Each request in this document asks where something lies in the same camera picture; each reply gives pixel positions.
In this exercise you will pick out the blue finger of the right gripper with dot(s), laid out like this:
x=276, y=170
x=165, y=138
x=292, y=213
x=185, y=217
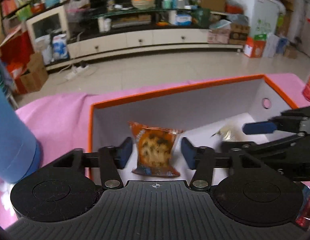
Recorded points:
x=293, y=121
x=294, y=143

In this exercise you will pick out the white TV cabinet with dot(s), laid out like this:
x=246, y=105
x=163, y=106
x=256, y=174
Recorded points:
x=146, y=38

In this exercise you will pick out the red dates snack bag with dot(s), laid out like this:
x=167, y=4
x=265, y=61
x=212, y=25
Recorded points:
x=303, y=218

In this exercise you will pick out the white refrigerator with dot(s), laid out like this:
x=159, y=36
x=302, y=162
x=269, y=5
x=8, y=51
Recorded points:
x=262, y=17

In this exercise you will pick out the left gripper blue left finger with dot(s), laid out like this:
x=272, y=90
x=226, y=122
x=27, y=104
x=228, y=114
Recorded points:
x=110, y=160

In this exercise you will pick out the bowl of oranges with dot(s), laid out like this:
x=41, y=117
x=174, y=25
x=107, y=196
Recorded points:
x=143, y=4

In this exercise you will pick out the pink floral tablecloth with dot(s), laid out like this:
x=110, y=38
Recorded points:
x=61, y=122

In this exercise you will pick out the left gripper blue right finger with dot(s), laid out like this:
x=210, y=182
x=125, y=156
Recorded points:
x=202, y=160

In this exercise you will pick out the bookshelf with books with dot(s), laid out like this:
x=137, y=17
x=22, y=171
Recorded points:
x=13, y=12

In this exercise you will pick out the orange storage box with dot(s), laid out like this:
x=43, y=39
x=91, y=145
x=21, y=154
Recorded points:
x=198, y=110

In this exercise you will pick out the blue thermos jug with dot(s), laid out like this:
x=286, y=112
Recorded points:
x=20, y=151

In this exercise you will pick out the orange cookie packet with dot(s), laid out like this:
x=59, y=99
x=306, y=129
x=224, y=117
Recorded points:
x=154, y=150

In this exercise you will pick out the white small cabinet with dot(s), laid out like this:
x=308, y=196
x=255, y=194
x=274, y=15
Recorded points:
x=41, y=24

